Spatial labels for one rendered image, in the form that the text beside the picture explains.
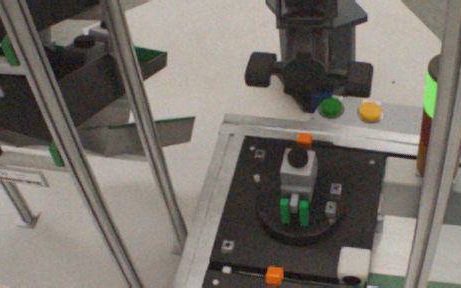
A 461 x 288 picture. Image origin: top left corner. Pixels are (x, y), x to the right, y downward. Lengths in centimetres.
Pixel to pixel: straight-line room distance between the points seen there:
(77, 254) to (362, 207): 51
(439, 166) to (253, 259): 42
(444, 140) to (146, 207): 71
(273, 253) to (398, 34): 67
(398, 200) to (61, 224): 70
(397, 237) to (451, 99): 52
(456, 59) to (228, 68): 92
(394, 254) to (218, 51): 64
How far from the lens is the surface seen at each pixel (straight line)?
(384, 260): 112
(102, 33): 100
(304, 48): 89
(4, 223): 137
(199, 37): 157
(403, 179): 81
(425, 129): 73
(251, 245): 108
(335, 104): 124
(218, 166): 118
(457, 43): 61
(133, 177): 133
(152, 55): 104
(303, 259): 106
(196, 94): 144
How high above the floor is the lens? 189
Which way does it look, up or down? 54 degrees down
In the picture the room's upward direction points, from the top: 7 degrees counter-clockwise
